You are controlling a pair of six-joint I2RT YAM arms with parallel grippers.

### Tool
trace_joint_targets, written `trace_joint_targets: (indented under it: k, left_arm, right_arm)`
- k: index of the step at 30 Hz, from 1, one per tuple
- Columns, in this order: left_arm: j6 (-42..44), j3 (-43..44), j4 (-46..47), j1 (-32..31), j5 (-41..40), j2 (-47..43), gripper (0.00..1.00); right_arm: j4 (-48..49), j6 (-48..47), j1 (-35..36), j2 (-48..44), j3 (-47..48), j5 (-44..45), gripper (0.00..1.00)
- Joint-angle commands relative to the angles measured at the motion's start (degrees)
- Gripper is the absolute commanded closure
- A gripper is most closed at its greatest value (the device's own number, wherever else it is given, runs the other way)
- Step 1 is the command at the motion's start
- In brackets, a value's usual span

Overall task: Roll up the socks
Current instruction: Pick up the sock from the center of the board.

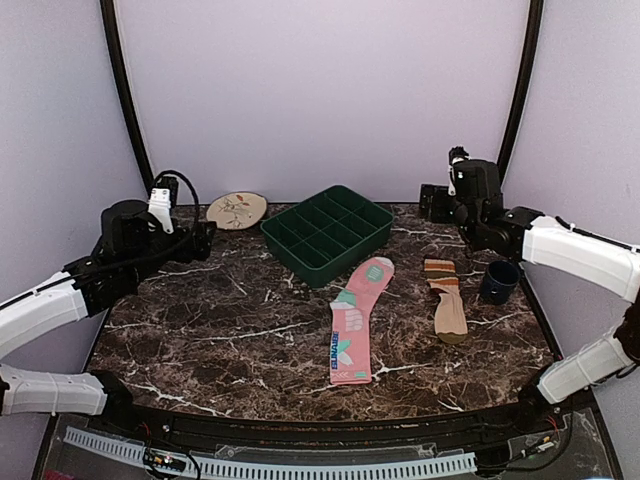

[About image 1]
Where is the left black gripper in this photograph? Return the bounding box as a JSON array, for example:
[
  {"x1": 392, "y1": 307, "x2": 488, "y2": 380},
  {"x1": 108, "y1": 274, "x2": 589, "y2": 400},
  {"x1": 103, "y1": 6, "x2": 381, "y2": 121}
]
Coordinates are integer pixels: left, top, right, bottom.
[{"x1": 124, "y1": 221, "x2": 215, "y2": 287}]

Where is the pink patterned sock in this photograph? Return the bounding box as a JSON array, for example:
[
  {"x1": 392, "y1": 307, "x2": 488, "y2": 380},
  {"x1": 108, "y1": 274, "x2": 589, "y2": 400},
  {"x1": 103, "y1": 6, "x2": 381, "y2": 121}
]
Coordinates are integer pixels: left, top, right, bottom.
[{"x1": 329, "y1": 257, "x2": 395, "y2": 385}]

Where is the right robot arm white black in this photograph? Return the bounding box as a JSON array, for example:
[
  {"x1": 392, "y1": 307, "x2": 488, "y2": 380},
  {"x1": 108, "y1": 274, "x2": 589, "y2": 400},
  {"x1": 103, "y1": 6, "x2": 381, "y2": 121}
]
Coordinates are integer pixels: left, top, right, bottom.
[{"x1": 420, "y1": 148, "x2": 639, "y2": 434}]

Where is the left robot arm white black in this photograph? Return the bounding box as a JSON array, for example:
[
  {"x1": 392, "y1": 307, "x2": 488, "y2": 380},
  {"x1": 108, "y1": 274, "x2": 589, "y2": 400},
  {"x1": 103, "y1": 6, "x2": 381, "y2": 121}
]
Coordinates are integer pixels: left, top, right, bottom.
[{"x1": 1, "y1": 200, "x2": 217, "y2": 436}]

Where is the beige floral plate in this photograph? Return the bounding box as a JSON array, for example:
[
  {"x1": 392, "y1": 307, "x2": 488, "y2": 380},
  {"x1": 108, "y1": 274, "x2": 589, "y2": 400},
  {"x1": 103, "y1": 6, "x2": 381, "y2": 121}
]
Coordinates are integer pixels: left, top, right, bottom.
[{"x1": 206, "y1": 192, "x2": 268, "y2": 231}]

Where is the dark blue mug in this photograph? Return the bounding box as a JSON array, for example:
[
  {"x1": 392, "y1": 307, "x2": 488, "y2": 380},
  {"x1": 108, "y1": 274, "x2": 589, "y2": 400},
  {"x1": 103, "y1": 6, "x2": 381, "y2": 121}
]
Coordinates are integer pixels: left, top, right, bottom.
[{"x1": 479, "y1": 260, "x2": 520, "y2": 305}]

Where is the green divided organizer tray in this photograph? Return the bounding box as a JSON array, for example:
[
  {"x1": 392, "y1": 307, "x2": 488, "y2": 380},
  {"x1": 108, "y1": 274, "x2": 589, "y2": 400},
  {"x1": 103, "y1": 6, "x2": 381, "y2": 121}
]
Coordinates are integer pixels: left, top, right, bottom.
[{"x1": 260, "y1": 185, "x2": 394, "y2": 289}]

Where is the beige striped sock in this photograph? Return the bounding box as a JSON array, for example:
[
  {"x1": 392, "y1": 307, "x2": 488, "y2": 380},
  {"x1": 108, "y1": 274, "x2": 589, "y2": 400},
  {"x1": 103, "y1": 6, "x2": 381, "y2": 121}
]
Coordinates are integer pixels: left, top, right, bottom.
[{"x1": 424, "y1": 259, "x2": 468, "y2": 345}]

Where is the small circuit board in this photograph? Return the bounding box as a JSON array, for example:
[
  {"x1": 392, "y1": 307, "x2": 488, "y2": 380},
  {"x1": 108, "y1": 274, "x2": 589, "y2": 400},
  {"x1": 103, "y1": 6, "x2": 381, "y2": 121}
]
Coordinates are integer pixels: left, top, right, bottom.
[{"x1": 142, "y1": 449, "x2": 187, "y2": 473}]

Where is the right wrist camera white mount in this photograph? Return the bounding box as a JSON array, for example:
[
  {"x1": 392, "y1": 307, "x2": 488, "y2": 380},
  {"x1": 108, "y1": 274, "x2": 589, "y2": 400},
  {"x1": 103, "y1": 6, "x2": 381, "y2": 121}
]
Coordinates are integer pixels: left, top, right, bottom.
[{"x1": 448, "y1": 146, "x2": 468, "y2": 197}]

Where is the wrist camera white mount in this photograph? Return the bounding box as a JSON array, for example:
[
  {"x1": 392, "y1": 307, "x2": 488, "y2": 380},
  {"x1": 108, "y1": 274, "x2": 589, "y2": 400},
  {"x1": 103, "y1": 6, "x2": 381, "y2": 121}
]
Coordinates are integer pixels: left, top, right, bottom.
[
  {"x1": 448, "y1": 146, "x2": 468, "y2": 197},
  {"x1": 147, "y1": 187, "x2": 174, "y2": 234}
]

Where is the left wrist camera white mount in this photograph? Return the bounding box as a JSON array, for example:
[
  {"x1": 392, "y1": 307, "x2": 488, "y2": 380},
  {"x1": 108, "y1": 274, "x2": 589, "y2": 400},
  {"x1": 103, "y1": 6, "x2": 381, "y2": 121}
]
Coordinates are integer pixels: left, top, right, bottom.
[{"x1": 147, "y1": 187, "x2": 174, "y2": 234}]

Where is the right black frame post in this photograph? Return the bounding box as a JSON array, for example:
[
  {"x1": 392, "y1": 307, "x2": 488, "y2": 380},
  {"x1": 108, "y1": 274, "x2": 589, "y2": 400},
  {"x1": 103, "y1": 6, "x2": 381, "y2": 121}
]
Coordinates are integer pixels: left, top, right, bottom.
[{"x1": 497, "y1": 0, "x2": 544, "y2": 179}]

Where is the black frame post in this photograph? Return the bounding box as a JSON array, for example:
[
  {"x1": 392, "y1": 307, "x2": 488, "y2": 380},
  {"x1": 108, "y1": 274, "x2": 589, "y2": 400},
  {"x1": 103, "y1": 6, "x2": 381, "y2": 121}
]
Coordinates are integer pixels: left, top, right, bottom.
[
  {"x1": 99, "y1": 0, "x2": 154, "y2": 190},
  {"x1": 497, "y1": 0, "x2": 544, "y2": 179}
]

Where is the white slotted cable duct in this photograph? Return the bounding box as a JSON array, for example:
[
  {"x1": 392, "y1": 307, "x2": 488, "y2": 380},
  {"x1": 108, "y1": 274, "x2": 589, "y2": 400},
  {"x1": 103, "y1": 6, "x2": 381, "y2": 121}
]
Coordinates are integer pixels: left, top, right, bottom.
[{"x1": 62, "y1": 426, "x2": 477, "y2": 479}]

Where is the black front table rail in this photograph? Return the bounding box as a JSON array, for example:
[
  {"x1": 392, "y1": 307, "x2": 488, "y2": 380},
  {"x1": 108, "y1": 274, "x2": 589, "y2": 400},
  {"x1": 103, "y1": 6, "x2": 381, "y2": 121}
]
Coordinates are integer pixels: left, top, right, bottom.
[{"x1": 104, "y1": 404, "x2": 535, "y2": 450}]

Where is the left black frame post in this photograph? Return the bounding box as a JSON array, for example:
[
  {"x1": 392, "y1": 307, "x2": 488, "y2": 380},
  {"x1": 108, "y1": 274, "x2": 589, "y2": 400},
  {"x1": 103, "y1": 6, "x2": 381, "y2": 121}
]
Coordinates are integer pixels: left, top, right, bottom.
[{"x1": 99, "y1": 0, "x2": 154, "y2": 190}]

